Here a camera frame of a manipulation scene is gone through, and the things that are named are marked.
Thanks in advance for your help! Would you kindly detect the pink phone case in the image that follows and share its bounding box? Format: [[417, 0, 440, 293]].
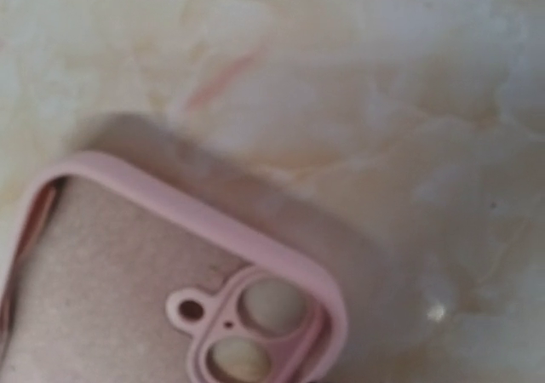
[[1, 151, 348, 382]]

